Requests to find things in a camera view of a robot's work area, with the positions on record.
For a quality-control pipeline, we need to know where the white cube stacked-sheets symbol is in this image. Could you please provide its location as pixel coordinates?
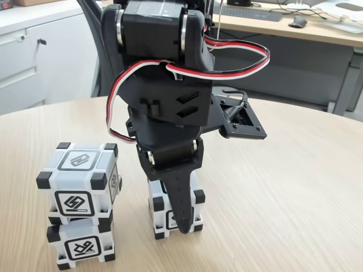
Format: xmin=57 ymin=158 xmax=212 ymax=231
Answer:
xmin=147 ymin=169 xmax=205 ymax=240

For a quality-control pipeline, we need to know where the white cube paperclip symbol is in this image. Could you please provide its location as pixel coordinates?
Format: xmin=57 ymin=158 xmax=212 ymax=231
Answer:
xmin=36 ymin=142 xmax=124 ymax=224

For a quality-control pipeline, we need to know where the dark grey office chair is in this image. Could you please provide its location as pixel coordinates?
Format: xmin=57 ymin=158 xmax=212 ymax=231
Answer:
xmin=76 ymin=0 xmax=128 ymax=99

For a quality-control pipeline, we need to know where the white cube lamp symbol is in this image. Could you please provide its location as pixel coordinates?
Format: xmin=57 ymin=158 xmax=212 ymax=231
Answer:
xmin=47 ymin=209 xmax=117 ymax=270

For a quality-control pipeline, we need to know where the black computer keyboard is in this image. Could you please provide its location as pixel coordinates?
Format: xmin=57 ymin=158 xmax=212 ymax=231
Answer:
xmin=214 ymin=5 xmax=284 ymax=23

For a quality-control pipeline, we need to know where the black computer mouse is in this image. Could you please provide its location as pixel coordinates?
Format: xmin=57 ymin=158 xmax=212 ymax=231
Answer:
xmin=288 ymin=15 xmax=309 ymax=29

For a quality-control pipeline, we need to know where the white filing cabinet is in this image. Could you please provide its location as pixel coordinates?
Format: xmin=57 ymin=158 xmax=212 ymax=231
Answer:
xmin=0 ymin=5 xmax=100 ymax=114

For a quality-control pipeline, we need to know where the white round hub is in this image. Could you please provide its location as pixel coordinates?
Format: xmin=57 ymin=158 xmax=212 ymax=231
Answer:
xmin=285 ymin=0 xmax=311 ymax=10

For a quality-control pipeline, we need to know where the brown cardboard box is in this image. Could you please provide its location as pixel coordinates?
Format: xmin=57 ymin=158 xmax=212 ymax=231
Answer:
xmin=16 ymin=0 xmax=50 ymax=7

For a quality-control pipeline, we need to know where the white laptop stand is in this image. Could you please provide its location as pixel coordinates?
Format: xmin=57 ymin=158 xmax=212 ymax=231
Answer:
xmin=310 ymin=1 xmax=363 ymax=35

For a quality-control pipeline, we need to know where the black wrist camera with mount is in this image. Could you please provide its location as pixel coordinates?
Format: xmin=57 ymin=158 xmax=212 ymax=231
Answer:
xmin=209 ymin=90 xmax=268 ymax=141

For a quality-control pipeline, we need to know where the black camera cable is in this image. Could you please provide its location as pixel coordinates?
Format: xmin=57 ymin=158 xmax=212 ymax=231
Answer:
xmin=222 ymin=89 xmax=250 ymax=120

